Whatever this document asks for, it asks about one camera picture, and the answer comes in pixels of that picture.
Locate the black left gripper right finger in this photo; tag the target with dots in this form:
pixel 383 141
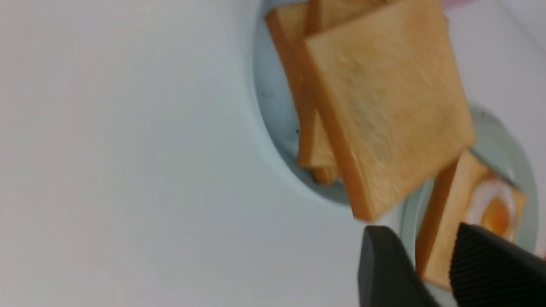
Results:
pixel 489 271

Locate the fried egg top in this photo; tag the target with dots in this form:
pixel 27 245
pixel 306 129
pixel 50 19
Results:
pixel 496 206

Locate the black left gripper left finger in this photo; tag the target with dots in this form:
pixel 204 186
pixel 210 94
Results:
pixel 386 276

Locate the toast slice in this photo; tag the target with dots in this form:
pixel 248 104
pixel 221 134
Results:
pixel 326 176
pixel 387 88
pixel 287 25
pixel 446 210

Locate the light blue bread plate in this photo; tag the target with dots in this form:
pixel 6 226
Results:
pixel 276 108

